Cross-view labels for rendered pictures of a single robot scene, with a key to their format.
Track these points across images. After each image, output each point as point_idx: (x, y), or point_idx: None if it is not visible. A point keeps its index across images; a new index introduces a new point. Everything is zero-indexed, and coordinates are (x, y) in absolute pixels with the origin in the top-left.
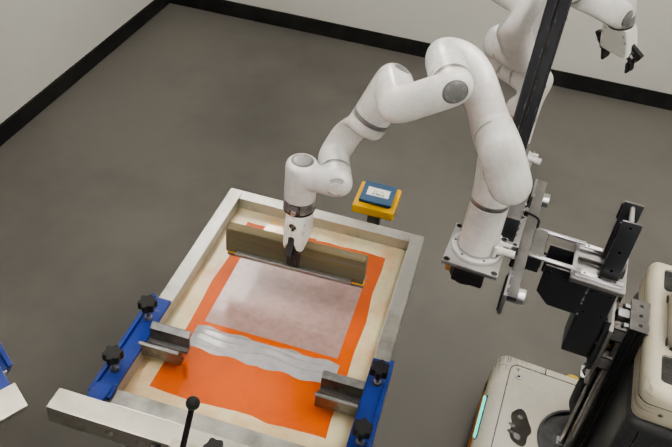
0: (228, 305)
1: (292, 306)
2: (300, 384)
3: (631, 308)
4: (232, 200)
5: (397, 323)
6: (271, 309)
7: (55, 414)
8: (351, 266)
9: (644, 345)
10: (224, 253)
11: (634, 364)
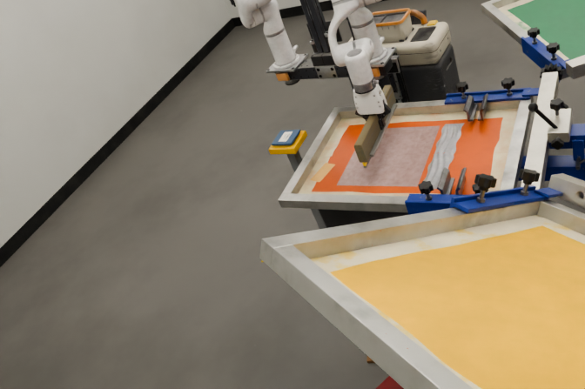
0: (400, 179)
1: (397, 151)
2: (464, 134)
3: None
4: (293, 195)
5: (413, 103)
6: (401, 159)
7: None
8: (390, 95)
9: (400, 50)
10: (346, 194)
11: (405, 63)
